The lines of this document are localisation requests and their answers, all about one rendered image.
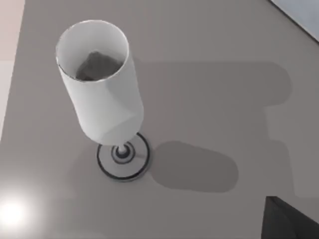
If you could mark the pale blue-grey box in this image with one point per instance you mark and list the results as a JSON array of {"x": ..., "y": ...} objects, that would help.
[{"x": 302, "y": 15}]

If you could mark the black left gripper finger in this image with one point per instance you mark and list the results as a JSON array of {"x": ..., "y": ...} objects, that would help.
[{"x": 286, "y": 221}]

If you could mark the white stemmed goblet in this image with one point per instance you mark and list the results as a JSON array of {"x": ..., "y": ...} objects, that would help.
[{"x": 104, "y": 104}]

